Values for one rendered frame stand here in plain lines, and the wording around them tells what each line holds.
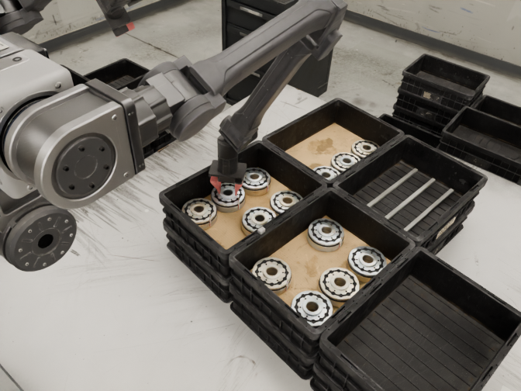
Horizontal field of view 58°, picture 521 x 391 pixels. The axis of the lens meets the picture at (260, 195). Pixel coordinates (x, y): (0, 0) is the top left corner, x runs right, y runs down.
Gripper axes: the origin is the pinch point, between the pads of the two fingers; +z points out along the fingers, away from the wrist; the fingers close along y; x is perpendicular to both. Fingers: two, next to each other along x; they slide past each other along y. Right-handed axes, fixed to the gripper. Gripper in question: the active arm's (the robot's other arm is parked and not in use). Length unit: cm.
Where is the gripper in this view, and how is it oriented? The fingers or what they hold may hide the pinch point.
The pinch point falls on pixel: (228, 191)
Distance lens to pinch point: 141.9
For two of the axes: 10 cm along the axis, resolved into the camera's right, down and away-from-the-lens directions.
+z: -0.4, 7.2, 6.9
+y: -9.9, -1.2, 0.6
